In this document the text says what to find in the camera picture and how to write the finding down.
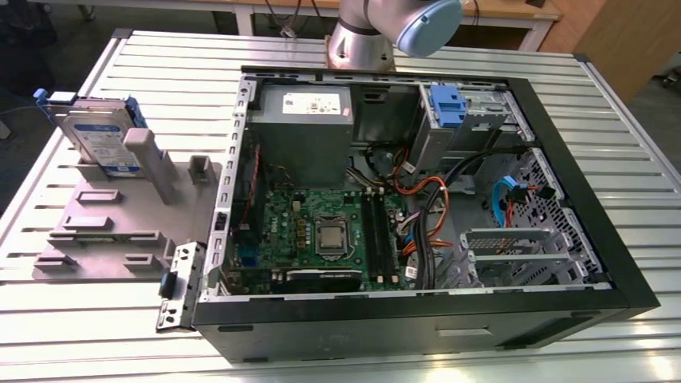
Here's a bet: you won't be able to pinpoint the blue data wire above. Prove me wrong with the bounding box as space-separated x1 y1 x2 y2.
491 175 527 228

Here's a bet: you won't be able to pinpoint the orange disk power wire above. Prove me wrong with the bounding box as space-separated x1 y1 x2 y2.
503 184 557 231

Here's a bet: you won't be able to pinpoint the hard disk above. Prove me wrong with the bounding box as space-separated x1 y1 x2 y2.
32 89 161 180

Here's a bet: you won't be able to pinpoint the grey metal disk bay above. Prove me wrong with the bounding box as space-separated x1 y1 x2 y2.
457 227 591 288

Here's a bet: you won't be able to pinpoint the silver CPU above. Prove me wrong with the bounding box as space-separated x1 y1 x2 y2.
317 227 345 251

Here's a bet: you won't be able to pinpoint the green motherboard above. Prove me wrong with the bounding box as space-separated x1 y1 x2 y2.
230 187 421 294

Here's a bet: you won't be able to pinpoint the black RAM slot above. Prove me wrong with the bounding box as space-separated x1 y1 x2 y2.
361 186 387 284
373 186 401 284

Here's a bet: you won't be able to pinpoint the grey power supply unit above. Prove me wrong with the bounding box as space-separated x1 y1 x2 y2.
246 83 355 191

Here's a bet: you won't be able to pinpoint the CPU socket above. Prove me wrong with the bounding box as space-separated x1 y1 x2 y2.
310 217 355 263

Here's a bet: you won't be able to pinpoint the grey optical drive cage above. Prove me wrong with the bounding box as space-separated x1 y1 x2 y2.
409 81 535 176

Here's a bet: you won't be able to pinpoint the black graphics card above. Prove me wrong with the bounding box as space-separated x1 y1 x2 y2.
270 267 362 294

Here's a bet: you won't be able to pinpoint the blue plastic drive latch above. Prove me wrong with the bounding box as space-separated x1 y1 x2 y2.
430 85 467 128

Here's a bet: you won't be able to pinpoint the black PC case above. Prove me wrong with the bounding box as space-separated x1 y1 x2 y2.
190 65 663 364

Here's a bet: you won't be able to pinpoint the grey parts rack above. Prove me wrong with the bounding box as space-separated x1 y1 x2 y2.
30 127 223 284

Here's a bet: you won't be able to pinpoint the light wooden desk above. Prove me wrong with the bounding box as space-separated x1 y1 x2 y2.
459 0 565 53

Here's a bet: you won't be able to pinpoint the brown wooden cabinet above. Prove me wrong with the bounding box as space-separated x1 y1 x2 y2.
535 0 681 105

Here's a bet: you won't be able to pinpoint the dark office chair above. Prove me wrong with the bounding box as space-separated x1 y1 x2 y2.
0 0 60 97

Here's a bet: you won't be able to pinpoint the yellow black board wires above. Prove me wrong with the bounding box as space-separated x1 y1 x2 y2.
343 165 387 188

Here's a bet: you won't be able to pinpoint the orange red wire bundle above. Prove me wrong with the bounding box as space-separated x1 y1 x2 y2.
393 145 454 264

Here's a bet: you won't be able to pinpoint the black cable bundle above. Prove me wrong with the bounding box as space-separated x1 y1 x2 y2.
414 141 535 290

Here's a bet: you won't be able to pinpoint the white table frame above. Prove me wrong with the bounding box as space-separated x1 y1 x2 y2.
211 0 341 37

